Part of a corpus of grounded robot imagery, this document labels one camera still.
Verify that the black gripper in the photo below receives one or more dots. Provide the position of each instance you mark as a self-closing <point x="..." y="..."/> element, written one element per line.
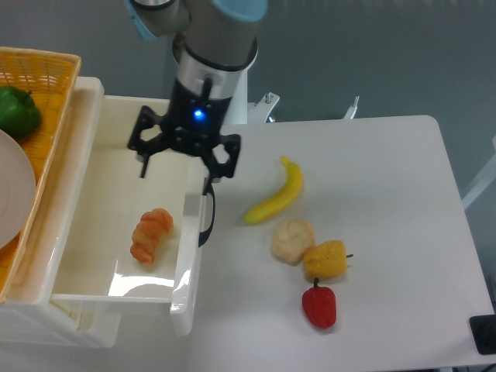
<point x="191" y="126"/>

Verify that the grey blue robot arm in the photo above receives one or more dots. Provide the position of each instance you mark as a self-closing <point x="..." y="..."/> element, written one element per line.
<point x="219" y="42"/>

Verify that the open white upper drawer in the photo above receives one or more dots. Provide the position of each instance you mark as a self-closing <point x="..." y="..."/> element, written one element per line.
<point x="97" y="269"/>

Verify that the round toy bread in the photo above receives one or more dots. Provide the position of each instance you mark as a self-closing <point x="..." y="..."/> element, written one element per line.
<point x="291" y="240"/>

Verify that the white drawer cabinet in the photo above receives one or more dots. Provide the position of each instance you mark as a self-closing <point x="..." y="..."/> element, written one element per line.
<point x="28" y="315"/>

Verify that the yellow toy banana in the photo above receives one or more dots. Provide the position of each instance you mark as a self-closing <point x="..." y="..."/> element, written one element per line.
<point x="281" y="199"/>

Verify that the white round plate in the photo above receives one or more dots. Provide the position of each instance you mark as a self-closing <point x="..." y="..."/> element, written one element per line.
<point x="18" y="185"/>

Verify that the green toy bell pepper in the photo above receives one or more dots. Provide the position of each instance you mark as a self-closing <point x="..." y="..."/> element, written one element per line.
<point x="20" y="116"/>

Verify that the yellow toy bell pepper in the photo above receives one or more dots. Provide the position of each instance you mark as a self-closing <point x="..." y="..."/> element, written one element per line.
<point x="327" y="260"/>

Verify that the red toy bell pepper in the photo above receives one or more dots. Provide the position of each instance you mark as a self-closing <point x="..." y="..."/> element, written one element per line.
<point x="319" y="305"/>

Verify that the black device at table edge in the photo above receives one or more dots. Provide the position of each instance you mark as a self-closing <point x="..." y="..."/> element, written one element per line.
<point x="483" y="331"/>

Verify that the black drawer handle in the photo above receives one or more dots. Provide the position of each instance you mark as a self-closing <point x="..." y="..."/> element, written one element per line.
<point x="204" y="235"/>

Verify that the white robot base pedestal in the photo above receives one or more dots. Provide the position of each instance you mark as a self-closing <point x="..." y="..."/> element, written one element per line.
<point x="237" y="112"/>

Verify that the white table clamp bracket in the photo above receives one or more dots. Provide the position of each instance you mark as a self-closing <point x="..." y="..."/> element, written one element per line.
<point x="260" y="112"/>

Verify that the white frame at right edge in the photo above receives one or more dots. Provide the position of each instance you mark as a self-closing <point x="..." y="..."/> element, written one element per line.
<point x="480" y="182"/>

